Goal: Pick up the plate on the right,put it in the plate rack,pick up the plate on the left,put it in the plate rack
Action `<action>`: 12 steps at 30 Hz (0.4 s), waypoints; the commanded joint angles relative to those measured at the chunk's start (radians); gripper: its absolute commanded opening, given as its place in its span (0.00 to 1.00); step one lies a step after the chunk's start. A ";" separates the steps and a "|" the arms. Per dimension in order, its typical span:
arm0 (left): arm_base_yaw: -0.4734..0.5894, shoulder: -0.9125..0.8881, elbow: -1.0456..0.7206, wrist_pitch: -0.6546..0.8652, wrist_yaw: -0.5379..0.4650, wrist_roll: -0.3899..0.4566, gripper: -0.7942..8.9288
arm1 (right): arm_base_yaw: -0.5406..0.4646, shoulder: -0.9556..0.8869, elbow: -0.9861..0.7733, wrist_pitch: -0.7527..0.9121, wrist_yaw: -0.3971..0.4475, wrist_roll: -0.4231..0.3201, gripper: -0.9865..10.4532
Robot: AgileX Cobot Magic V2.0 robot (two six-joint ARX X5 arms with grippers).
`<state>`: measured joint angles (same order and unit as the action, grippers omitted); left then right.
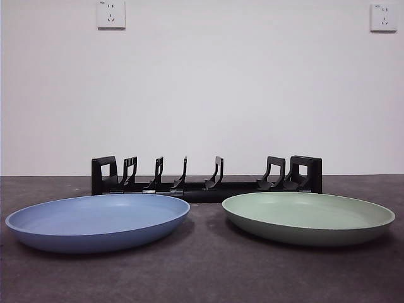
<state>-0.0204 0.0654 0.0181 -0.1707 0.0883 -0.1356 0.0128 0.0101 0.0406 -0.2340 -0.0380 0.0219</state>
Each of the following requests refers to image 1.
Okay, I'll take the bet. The green round plate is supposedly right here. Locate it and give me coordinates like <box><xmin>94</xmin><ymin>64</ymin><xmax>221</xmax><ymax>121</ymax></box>
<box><xmin>222</xmin><ymin>191</ymin><xmax>396</xmax><ymax>247</ymax></box>

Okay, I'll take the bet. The black plastic plate rack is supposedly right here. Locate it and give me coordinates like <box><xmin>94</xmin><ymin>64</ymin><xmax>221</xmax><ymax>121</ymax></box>
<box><xmin>90</xmin><ymin>155</ymin><xmax>323</xmax><ymax>203</ymax></box>

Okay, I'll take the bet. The white wall socket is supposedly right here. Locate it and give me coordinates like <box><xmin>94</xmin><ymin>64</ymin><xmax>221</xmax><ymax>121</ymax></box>
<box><xmin>370</xmin><ymin>3</ymin><xmax>398</xmax><ymax>33</ymax></box>
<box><xmin>97</xmin><ymin>0</ymin><xmax>126</xmax><ymax>31</ymax></box>

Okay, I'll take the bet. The blue round plate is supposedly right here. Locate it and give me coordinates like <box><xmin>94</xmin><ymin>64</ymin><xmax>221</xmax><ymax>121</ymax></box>
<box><xmin>4</xmin><ymin>193</ymin><xmax>191</xmax><ymax>254</ymax></box>

